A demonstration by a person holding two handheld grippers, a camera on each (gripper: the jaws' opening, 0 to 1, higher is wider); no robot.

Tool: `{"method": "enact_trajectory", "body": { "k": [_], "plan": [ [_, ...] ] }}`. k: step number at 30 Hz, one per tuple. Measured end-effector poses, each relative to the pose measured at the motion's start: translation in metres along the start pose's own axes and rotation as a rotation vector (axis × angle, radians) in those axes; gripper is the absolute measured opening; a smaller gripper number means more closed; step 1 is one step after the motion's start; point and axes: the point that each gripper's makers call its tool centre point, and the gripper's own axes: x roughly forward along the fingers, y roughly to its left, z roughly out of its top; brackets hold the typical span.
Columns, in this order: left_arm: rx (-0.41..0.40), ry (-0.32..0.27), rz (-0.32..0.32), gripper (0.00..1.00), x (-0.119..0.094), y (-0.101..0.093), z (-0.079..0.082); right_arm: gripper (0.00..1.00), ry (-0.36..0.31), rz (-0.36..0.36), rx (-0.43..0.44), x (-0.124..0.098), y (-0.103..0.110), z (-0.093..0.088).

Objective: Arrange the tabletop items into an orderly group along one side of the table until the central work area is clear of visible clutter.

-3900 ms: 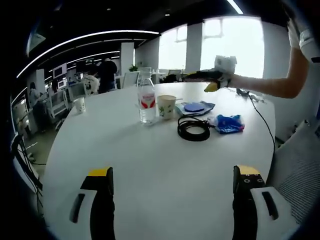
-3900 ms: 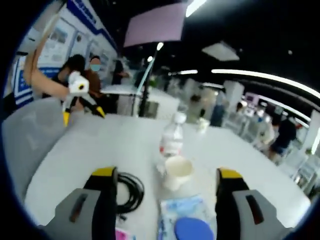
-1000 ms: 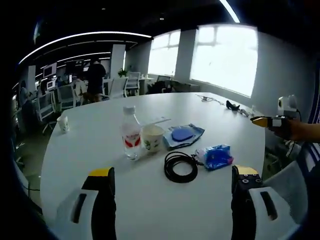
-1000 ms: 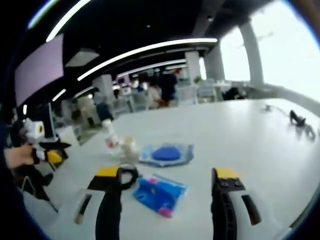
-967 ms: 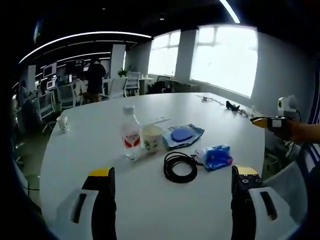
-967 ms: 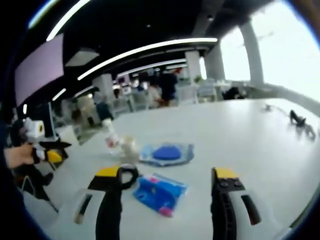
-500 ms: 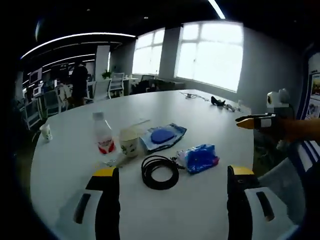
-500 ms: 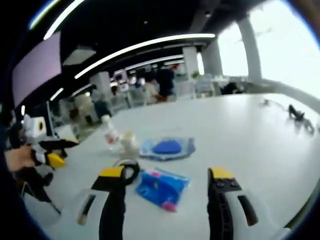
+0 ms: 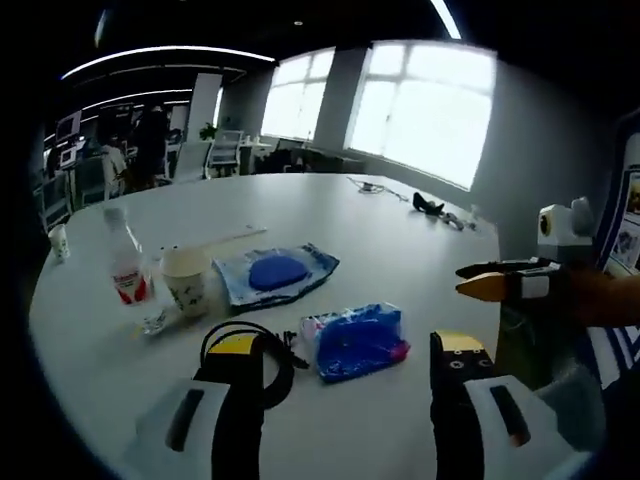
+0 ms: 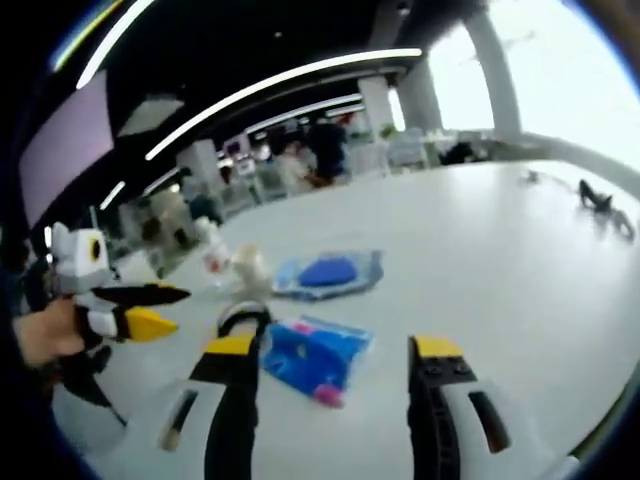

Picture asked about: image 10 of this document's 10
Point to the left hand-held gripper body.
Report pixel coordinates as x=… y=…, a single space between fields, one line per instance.
x=80 y=260

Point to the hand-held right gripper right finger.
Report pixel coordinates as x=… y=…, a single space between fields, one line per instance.
x=430 y=400

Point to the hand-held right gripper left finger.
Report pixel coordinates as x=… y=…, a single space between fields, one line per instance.
x=232 y=390

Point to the clear plastic water bottle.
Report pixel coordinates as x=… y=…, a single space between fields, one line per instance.
x=215 y=260

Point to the small blue tissue packet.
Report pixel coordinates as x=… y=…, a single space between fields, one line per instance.
x=310 y=350

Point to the leaf print paper cup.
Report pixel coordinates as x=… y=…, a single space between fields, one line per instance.
x=252 y=275

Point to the wet wipes packet blue lid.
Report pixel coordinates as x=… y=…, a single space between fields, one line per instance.
x=330 y=272

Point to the person's left hand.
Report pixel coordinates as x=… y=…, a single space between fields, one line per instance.
x=47 y=332

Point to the white table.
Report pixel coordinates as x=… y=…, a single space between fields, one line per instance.
x=475 y=275

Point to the black bag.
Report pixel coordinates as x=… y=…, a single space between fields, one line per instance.
x=460 y=154

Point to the long ceiling light strip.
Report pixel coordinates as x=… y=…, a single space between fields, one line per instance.
x=280 y=85

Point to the white mesh office chair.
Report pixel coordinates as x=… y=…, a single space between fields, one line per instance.
x=407 y=150

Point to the black curved object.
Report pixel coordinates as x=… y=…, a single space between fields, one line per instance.
x=587 y=192

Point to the green potted plant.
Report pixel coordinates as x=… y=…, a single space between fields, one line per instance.
x=388 y=130

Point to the narrow window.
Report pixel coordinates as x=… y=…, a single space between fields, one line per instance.
x=460 y=80

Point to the large window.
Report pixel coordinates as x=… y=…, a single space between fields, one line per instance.
x=565 y=75

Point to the large wall screen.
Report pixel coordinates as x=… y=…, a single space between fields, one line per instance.
x=65 y=150

